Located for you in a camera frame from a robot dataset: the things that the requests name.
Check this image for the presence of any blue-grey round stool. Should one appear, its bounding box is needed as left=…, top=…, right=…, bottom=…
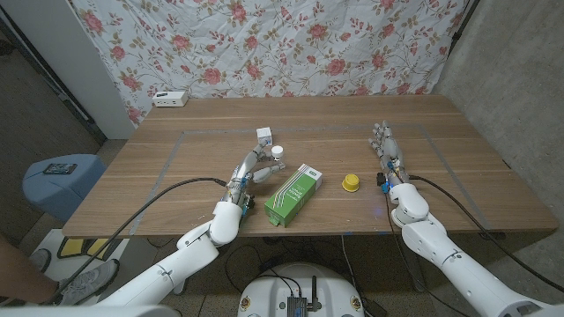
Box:
left=22, top=153, right=107, bottom=224

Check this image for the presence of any white power strip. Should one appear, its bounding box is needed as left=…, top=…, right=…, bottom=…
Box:
left=152, top=90, right=189, bottom=108

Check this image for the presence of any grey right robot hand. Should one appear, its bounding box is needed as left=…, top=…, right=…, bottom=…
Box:
left=367, top=119, right=412, bottom=194

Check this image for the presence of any small white cube box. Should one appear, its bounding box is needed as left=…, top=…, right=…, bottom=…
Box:
left=256, top=126, right=274, bottom=147

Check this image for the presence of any grey sneaker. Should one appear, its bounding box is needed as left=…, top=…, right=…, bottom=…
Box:
left=28, top=248, right=53, bottom=274
left=56, top=258, right=121, bottom=307

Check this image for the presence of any yellow lid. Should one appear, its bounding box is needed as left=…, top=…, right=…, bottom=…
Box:
left=341, top=173, right=360, bottom=193

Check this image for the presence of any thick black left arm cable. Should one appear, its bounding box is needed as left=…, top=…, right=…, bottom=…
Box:
left=41, top=176, right=228, bottom=306

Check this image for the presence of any floral backdrop cloth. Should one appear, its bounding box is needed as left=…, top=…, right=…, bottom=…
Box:
left=70, top=0, right=469, bottom=127

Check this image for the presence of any yellow black floor pedal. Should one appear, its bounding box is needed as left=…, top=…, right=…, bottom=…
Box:
left=56, top=236, right=116, bottom=261

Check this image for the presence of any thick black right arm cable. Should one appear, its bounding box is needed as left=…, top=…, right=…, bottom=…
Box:
left=408, top=173, right=564, bottom=294

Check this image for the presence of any black phone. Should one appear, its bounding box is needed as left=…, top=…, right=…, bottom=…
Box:
left=42, top=162, right=78, bottom=175

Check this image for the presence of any green medicine box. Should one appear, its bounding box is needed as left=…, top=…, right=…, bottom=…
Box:
left=263, top=163, right=323, bottom=229

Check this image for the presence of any black backdrop stand pole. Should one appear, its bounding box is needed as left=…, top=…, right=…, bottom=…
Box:
left=448, top=0, right=482, bottom=56

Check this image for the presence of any person's leg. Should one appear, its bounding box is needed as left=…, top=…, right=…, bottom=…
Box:
left=0, top=232, right=61, bottom=305

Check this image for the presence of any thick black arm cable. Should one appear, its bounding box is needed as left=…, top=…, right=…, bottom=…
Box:
left=408, top=173, right=564, bottom=294
left=41, top=176, right=228, bottom=306

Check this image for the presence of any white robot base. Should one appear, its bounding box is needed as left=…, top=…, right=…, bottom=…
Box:
left=237, top=262, right=366, bottom=317

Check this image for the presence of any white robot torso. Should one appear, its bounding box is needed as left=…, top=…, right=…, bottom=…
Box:
left=0, top=305, right=182, bottom=317

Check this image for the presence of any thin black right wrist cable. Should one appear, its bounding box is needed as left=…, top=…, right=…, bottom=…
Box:
left=383, top=191, right=468, bottom=317

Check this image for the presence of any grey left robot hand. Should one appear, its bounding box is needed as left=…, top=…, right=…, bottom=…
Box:
left=221, top=143, right=287, bottom=211

